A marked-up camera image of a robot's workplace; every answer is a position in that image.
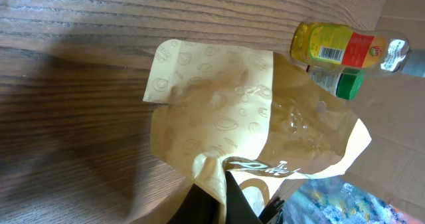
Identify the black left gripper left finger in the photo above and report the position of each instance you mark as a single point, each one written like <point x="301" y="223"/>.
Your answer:
<point x="198" y="207"/>

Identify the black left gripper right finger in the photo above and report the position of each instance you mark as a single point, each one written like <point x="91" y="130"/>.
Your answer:
<point x="238" y="210"/>

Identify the brown snack pouch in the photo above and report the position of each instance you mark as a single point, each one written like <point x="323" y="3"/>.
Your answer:
<point x="229" y="109"/>

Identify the green lid jar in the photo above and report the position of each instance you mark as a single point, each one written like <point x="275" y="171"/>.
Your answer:
<point x="343" y="86"/>

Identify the yellow liquid bottle silver cap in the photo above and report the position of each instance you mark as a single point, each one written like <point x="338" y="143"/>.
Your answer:
<point x="340" y="48"/>

